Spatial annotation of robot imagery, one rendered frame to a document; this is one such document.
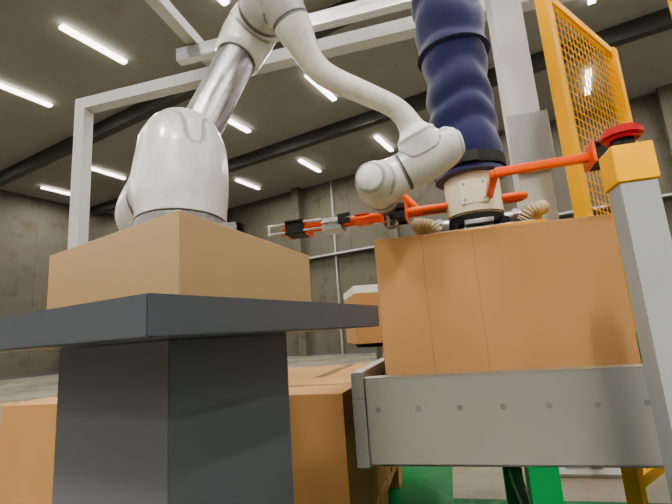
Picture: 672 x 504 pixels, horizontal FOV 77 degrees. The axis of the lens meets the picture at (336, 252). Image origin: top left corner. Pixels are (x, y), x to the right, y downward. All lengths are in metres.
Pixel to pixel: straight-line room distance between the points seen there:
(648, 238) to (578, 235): 0.34
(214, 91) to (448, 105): 0.71
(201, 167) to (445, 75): 0.94
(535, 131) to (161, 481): 2.28
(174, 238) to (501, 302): 0.84
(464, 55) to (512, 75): 1.19
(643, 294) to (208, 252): 0.71
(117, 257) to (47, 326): 0.15
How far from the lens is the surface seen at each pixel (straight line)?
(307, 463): 1.27
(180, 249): 0.55
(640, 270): 0.89
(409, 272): 1.15
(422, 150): 1.07
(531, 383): 1.02
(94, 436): 0.71
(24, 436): 1.82
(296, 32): 1.18
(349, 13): 3.73
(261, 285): 0.66
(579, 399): 1.04
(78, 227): 4.68
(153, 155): 0.77
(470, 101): 1.43
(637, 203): 0.91
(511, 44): 2.79
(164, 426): 0.60
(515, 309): 1.16
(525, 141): 2.47
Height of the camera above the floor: 0.70
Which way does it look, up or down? 11 degrees up
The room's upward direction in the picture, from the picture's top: 4 degrees counter-clockwise
